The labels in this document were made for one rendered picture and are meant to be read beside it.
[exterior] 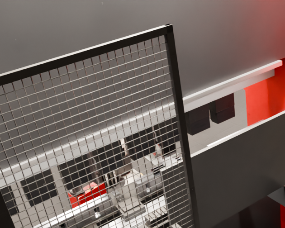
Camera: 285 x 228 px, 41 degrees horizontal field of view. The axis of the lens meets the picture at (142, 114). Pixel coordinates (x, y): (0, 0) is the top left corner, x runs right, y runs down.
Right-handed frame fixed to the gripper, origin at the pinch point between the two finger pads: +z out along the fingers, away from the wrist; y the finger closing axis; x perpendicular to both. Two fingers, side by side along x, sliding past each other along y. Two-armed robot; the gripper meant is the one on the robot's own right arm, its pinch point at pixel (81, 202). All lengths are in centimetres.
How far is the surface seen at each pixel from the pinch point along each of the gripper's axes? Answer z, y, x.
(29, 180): -44, 49, -38
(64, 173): -39, 51, -21
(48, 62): -94, 138, -44
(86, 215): -9.1, 42.7, -15.6
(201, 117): -34, 66, 65
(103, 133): -56, 80, -7
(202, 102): -44, 69, 67
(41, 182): -40, 49, -33
